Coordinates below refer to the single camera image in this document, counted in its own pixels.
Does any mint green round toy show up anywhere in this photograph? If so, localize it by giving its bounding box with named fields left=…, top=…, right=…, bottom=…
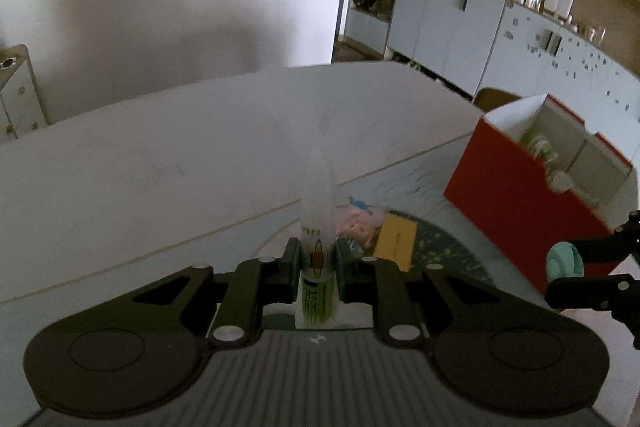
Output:
left=546, top=242, right=583, bottom=285

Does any white round item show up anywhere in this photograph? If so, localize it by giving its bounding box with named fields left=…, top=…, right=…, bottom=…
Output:
left=547, top=171, right=576, bottom=194

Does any white bottle with green label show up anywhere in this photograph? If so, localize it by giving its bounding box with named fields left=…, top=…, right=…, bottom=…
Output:
left=296, top=147, right=337, bottom=330

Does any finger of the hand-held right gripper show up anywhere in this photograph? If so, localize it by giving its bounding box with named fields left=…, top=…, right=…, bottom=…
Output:
left=544, top=273, right=640, bottom=314
left=570, top=209, right=640, bottom=264

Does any yellow card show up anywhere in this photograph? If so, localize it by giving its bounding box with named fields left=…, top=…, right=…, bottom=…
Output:
left=372, top=214, right=418, bottom=273

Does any red and white cardboard box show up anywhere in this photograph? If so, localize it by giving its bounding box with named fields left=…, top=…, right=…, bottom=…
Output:
left=443, top=93, right=635, bottom=295

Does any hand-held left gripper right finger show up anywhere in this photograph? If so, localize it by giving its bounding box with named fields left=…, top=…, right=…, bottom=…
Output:
left=335, top=238, right=507, bottom=350

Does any light blue sideboard with shelves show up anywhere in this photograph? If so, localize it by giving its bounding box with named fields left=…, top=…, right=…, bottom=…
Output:
left=487, top=0, right=640, bottom=128

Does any pink pig toy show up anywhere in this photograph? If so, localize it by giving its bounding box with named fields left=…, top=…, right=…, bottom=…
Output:
left=336, top=211, right=385, bottom=248

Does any patterned table mat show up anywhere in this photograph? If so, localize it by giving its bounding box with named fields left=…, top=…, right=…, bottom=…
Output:
left=252, top=206, right=503, bottom=298

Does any tall light blue cabinet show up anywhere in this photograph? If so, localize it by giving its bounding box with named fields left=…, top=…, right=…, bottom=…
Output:
left=337, top=0, right=531, bottom=98

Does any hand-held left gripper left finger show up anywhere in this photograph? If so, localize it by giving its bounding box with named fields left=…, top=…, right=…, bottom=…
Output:
left=131, top=237, right=302, bottom=350

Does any green tape roll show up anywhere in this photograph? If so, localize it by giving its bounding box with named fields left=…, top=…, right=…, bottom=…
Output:
left=521, top=131, right=560, bottom=165

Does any white drawer cabinet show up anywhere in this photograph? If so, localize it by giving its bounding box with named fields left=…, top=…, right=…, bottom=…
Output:
left=0, top=44, right=49, bottom=142

